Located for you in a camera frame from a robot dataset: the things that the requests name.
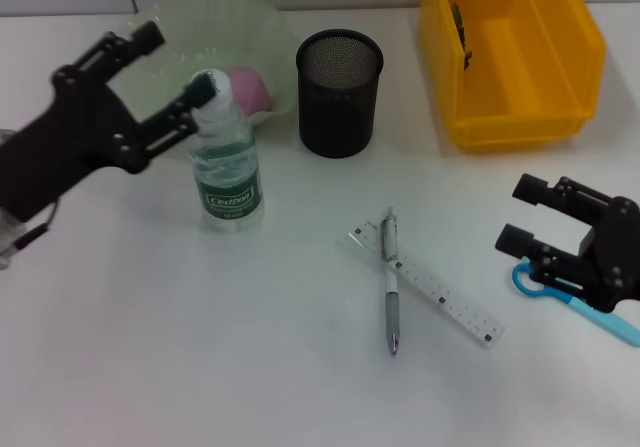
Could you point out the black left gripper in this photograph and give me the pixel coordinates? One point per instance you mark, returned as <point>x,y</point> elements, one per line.
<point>75,137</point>

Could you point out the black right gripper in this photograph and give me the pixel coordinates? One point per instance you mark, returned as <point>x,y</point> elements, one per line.
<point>617,257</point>

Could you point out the clear plastic ruler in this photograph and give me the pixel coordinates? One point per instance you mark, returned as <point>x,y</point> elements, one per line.
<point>450,302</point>

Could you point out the clear plastic water bottle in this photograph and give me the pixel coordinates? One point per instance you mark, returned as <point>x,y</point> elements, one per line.
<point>227,187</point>

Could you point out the blue scissors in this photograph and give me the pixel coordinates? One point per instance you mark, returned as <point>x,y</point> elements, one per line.
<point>615,324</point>

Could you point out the white grey pen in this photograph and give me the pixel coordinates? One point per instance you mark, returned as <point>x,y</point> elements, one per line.
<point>391,307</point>

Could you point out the green plastic wrapper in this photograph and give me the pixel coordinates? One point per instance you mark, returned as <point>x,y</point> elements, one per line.
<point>462,37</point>

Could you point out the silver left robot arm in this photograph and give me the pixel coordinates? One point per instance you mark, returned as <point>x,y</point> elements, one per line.
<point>7,242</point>

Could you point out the green translucent fruit plate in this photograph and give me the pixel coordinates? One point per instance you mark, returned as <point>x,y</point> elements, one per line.
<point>240,32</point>

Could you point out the pink peach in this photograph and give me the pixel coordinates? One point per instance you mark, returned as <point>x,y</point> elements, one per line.
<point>252,92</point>

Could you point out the black mesh pen holder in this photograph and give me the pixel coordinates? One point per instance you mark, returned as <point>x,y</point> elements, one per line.
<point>335,117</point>

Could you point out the yellow plastic bin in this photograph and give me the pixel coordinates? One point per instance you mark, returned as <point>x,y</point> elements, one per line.
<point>505,67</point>

